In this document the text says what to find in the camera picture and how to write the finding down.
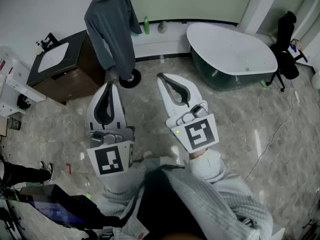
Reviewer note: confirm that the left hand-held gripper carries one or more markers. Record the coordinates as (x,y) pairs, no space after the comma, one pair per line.
(110,159)

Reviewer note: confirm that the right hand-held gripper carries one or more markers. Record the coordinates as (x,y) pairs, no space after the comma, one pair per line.
(200,134)

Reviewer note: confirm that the black coat rack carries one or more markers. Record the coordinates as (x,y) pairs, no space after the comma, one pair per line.
(130,80)

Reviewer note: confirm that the grey long-sleeved clothing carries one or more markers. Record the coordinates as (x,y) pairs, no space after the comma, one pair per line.
(112,26)

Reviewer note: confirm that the person's left forearm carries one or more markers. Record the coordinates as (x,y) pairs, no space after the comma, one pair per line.
(122,186)

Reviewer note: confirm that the person's right forearm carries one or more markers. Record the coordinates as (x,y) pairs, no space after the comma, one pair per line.
(220,184)

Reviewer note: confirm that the dark wooden vanity cabinet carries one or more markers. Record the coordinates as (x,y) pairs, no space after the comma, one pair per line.
(70,81)

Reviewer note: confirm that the white freestanding bathtub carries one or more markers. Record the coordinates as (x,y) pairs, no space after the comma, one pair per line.
(230,54)

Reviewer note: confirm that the grey round vase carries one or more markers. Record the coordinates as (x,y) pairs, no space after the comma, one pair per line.
(162,27)

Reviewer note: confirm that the white sink basin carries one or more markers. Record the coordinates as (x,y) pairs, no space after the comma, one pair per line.
(53,56)

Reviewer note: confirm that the green bottle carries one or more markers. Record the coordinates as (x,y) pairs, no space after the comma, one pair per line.
(146,26)

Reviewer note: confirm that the black bag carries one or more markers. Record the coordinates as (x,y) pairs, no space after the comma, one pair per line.
(23,101)

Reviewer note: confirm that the small green container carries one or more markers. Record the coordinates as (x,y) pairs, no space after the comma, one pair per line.
(263,84)

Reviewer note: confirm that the black faucet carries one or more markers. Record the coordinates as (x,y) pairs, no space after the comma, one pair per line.
(48,40)

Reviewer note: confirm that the clear soap bottle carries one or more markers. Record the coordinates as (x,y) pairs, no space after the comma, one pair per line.
(38,48)

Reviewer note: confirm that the white shelf unit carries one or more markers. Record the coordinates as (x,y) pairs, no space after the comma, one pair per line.
(12,84)

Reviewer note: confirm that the black monitor screen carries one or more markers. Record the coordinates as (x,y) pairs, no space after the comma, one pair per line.
(55,207)

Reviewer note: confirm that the black office chair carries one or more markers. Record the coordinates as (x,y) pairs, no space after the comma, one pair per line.
(286,49)

